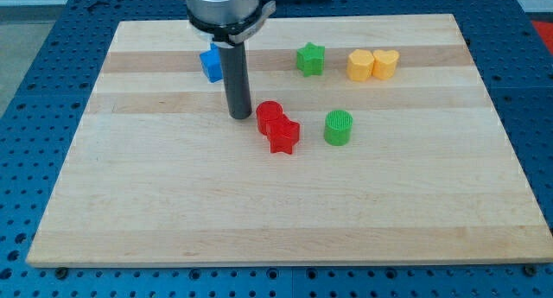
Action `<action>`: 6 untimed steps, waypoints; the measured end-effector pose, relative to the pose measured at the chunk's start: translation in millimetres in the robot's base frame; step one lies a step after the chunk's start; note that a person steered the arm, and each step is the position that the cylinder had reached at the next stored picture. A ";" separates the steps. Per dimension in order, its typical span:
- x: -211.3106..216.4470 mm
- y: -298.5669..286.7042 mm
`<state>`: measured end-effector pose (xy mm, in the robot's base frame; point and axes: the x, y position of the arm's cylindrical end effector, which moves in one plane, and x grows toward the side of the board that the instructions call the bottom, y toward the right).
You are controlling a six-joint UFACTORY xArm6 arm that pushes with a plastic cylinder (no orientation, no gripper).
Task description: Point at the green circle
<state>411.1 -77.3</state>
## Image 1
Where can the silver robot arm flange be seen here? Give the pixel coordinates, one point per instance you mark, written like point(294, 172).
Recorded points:
point(228, 23)

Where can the red star block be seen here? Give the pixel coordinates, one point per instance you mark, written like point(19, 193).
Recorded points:
point(283, 134)

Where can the red cylinder block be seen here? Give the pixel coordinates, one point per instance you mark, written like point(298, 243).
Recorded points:
point(267, 112)

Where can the dark cylindrical pointer rod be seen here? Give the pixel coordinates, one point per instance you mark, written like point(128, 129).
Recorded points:
point(236, 81)

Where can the green cylinder block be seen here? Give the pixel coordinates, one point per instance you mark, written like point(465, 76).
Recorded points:
point(338, 127)

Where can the green star block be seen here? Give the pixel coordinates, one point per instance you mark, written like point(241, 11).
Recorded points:
point(310, 59)

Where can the wooden board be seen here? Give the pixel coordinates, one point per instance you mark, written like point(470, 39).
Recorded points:
point(159, 175)

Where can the blue cube block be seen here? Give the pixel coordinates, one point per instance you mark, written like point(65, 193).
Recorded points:
point(210, 63)

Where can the yellow hexagon block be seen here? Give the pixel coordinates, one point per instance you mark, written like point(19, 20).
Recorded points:
point(359, 65)

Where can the yellow heart block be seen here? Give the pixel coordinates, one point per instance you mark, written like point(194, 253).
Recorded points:
point(385, 63)

